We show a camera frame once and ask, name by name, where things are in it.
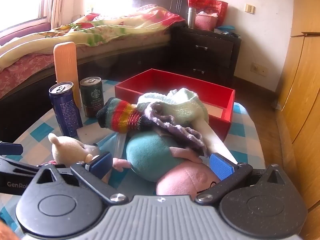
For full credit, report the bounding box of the red gift bag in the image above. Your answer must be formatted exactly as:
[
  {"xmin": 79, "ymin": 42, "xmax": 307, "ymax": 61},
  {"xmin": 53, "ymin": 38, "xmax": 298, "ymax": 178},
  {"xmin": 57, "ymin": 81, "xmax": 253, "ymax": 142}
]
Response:
[{"xmin": 187, "ymin": 0, "xmax": 228, "ymax": 28}]

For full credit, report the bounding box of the purple window seat cushion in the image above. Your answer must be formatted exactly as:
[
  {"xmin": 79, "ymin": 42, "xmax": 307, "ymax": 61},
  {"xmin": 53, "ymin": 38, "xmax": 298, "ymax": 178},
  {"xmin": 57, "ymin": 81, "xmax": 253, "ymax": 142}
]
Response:
[{"xmin": 0, "ymin": 21, "xmax": 52, "ymax": 45}]

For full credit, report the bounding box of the wooden wardrobe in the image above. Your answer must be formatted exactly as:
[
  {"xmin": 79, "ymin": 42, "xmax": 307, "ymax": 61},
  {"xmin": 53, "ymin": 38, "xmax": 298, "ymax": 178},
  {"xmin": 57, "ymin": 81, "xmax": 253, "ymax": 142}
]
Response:
[{"xmin": 274, "ymin": 0, "xmax": 320, "ymax": 240}]

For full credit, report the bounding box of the rainbow striped knit sock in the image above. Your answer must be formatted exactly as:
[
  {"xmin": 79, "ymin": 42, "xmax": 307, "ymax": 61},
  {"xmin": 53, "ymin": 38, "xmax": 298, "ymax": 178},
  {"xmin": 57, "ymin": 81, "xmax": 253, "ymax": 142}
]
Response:
[{"xmin": 97, "ymin": 97, "xmax": 155, "ymax": 133}]

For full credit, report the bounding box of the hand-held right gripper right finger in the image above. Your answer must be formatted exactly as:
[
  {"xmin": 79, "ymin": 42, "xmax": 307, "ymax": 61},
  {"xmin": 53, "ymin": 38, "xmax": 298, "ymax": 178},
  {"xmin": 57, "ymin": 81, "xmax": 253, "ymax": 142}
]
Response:
[{"xmin": 195, "ymin": 152, "xmax": 288, "ymax": 205}]

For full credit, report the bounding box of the beige bear plush toy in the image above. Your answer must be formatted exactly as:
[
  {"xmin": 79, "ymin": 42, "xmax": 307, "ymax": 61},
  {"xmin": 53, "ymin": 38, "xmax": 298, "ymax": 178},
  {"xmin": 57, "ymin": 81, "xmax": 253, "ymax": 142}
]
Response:
[{"xmin": 47, "ymin": 133, "xmax": 100, "ymax": 167}]

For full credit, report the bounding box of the white foam rod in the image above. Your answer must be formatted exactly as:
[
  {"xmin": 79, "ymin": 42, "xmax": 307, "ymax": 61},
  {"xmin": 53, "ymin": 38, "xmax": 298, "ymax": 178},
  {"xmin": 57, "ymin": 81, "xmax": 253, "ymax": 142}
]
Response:
[{"xmin": 197, "ymin": 119, "xmax": 238, "ymax": 164}]

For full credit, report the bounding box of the blue checked tablecloth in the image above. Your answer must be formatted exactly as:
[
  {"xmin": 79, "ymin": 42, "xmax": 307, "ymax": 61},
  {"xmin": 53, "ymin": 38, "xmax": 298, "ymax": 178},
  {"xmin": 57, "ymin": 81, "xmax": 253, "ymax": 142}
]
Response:
[{"xmin": 0, "ymin": 79, "xmax": 265, "ymax": 240}]

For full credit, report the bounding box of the pink plastic basket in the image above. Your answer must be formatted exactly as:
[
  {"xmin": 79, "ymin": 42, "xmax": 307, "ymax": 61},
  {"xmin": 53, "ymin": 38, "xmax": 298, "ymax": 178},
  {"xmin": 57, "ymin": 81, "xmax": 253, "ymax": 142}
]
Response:
[{"xmin": 194, "ymin": 12, "xmax": 219, "ymax": 32}]

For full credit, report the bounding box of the mauve towel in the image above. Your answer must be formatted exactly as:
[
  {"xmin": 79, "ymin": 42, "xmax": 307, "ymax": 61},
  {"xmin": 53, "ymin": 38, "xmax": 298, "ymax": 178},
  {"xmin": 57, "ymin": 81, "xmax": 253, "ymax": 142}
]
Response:
[{"xmin": 147, "ymin": 102, "xmax": 209, "ymax": 158}]

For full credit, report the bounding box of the orange ribbed bottle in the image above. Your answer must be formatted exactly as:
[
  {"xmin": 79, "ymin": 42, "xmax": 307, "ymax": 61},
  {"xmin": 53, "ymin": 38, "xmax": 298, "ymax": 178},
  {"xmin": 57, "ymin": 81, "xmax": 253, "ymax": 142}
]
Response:
[{"xmin": 53, "ymin": 41, "xmax": 83, "ymax": 109}]

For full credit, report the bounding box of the blue drink can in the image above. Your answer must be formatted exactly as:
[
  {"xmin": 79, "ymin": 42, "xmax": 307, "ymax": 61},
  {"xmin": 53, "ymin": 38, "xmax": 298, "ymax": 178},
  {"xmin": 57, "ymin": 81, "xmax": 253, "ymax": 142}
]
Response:
[{"xmin": 49, "ymin": 81, "xmax": 83, "ymax": 137}]

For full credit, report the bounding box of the steel thermos flask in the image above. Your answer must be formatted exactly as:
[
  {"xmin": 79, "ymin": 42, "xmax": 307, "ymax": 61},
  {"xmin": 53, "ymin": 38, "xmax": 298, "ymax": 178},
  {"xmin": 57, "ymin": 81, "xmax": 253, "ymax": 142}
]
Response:
[{"xmin": 187, "ymin": 7, "xmax": 197, "ymax": 29}]

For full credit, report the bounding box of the small blue cloth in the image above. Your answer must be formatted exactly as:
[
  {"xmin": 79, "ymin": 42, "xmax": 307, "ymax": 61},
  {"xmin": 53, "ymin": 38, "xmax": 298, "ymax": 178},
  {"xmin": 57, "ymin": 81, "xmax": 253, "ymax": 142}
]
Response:
[{"xmin": 216, "ymin": 25, "xmax": 235, "ymax": 34}]

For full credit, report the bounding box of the floral quilt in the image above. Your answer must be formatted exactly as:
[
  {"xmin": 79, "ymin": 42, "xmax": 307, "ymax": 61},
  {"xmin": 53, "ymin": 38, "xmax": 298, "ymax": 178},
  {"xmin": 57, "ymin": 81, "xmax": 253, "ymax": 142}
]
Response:
[{"xmin": 0, "ymin": 5, "xmax": 187, "ymax": 68}]

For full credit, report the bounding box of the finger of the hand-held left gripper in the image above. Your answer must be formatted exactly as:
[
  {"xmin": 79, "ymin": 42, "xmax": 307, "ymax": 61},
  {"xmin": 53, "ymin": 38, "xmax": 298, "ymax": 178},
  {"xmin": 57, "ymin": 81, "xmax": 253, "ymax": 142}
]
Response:
[{"xmin": 0, "ymin": 142, "xmax": 24, "ymax": 156}]

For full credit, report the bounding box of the dark green coffee can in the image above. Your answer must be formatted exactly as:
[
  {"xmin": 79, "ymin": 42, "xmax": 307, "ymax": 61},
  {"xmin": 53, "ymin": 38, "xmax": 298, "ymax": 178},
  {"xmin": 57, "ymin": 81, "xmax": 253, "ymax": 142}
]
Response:
[{"xmin": 79, "ymin": 77, "xmax": 104, "ymax": 118}]

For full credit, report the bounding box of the dark wooden nightstand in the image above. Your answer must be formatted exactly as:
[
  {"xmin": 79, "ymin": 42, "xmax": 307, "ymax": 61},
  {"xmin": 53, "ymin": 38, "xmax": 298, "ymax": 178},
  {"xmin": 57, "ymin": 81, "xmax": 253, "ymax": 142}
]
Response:
[{"xmin": 171, "ymin": 26, "xmax": 242, "ymax": 87}]

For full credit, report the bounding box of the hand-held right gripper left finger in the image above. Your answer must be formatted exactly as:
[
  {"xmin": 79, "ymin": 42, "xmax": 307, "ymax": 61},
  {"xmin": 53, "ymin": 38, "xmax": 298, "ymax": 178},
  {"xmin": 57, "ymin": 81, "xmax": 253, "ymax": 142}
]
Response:
[{"xmin": 32, "ymin": 152, "xmax": 129, "ymax": 205}]

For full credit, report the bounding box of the dark wooden bed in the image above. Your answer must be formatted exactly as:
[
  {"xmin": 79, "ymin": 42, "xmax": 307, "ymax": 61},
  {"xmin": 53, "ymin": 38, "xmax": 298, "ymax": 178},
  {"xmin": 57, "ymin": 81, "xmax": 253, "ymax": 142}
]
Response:
[{"xmin": 0, "ymin": 0, "xmax": 197, "ymax": 143}]

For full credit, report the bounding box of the wall power outlet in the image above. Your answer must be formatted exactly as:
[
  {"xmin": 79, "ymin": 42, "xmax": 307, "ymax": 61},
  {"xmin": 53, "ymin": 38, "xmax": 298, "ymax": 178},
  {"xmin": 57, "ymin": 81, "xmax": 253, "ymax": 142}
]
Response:
[{"xmin": 251, "ymin": 62, "xmax": 267, "ymax": 76}]

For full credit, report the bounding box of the pink pig plush toy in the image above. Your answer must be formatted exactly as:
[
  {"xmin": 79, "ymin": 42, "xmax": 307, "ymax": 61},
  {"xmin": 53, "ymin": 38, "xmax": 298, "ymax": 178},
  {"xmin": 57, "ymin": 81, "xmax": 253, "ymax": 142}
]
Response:
[{"xmin": 112, "ymin": 130, "xmax": 222, "ymax": 197}]

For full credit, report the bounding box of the light green towel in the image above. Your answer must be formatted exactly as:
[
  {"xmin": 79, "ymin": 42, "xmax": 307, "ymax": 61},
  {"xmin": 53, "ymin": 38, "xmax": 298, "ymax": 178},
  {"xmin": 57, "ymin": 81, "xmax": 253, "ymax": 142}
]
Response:
[{"xmin": 136, "ymin": 88, "xmax": 209, "ymax": 130}]

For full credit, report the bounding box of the sheer curtain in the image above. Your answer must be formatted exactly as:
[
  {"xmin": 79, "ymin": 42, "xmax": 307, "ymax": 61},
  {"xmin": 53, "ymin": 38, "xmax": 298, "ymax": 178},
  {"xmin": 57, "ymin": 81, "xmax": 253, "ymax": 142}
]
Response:
[{"xmin": 37, "ymin": 0, "xmax": 88, "ymax": 28}]

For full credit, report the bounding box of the red cardboard box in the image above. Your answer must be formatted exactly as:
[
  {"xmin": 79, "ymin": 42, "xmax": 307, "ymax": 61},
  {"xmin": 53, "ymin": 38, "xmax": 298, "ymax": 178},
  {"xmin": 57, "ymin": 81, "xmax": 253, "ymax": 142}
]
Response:
[{"xmin": 114, "ymin": 68, "xmax": 236, "ymax": 142}]

